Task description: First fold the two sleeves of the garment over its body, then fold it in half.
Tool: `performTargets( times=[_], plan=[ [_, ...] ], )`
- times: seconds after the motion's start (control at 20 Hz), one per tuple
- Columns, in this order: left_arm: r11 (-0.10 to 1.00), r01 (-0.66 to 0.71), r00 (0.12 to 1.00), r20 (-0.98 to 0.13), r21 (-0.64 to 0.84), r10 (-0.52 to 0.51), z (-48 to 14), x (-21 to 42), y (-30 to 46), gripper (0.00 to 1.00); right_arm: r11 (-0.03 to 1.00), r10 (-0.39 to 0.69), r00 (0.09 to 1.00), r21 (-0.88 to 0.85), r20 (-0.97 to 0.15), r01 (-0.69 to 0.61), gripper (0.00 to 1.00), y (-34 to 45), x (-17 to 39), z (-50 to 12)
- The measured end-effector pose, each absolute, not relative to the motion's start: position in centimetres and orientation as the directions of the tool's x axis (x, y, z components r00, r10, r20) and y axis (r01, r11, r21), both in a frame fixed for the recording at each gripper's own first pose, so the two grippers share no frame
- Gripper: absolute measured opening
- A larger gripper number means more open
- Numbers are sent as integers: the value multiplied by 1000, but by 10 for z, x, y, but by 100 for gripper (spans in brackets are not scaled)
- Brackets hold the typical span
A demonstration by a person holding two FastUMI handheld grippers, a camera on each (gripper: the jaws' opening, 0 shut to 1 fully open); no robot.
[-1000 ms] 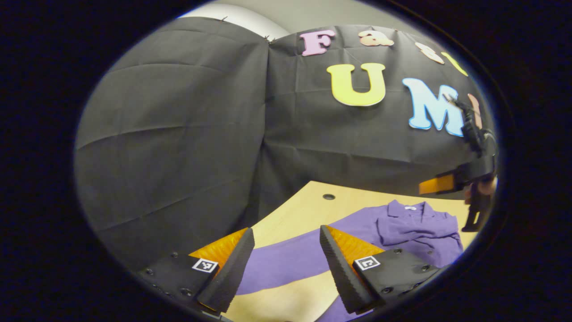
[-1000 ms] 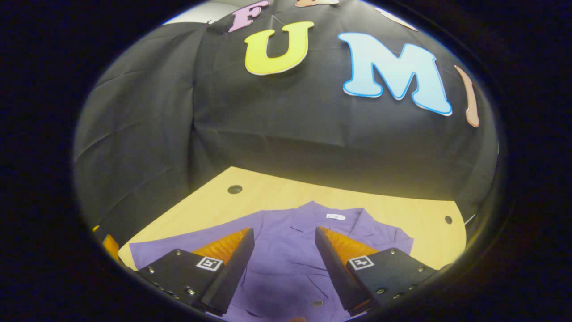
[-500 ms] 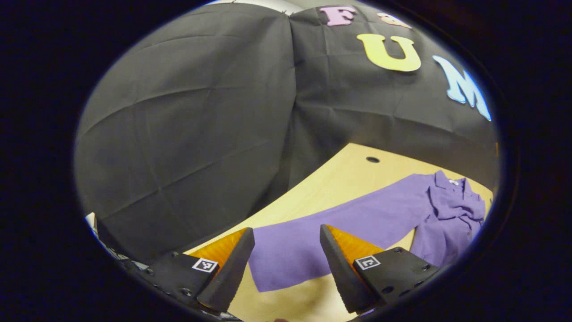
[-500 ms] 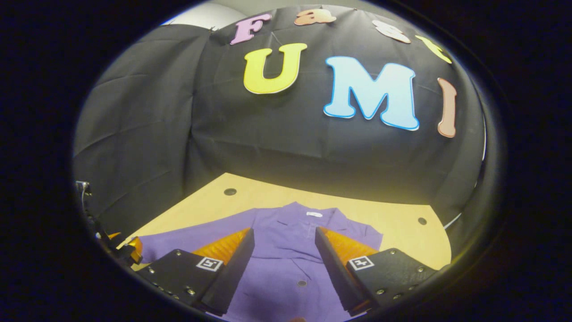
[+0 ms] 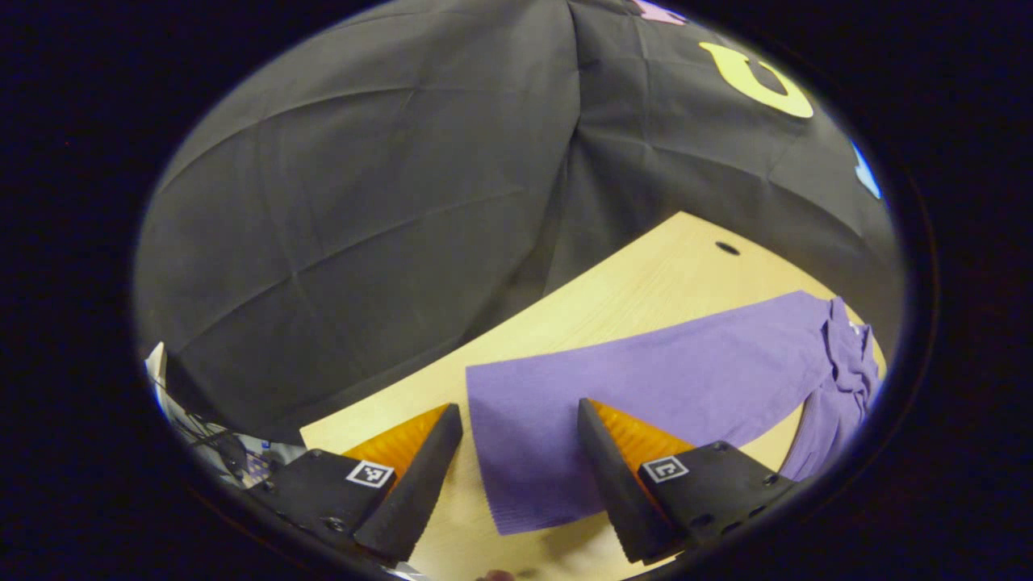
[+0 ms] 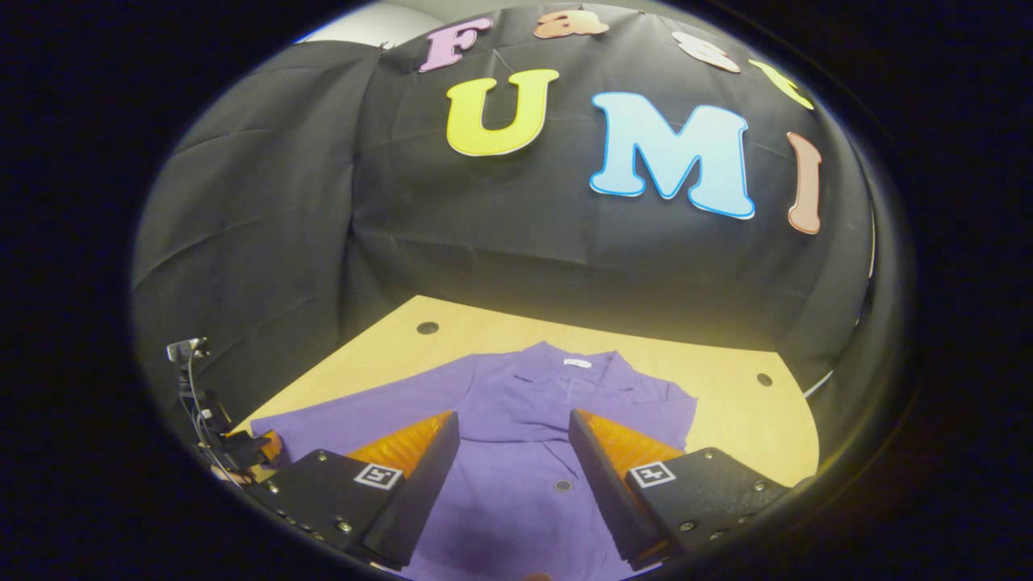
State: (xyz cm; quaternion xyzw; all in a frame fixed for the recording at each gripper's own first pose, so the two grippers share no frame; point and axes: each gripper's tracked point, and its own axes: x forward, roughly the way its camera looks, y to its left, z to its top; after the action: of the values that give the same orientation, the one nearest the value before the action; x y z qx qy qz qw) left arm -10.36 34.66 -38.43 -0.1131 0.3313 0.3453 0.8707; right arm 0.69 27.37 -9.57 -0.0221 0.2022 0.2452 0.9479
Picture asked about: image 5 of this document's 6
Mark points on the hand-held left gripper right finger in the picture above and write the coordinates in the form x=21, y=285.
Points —
x=617, y=484

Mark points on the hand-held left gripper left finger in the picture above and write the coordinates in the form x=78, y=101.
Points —
x=420, y=484

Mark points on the purple button shirt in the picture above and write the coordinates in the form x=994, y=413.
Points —
x=646, y=379

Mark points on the black table grommet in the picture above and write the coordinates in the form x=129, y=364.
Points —
x=727, y=248

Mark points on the black backdrop cloth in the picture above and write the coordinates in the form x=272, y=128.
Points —
x=363, y=226

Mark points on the white paper sheet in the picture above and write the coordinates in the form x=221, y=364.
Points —
x=156, y=367

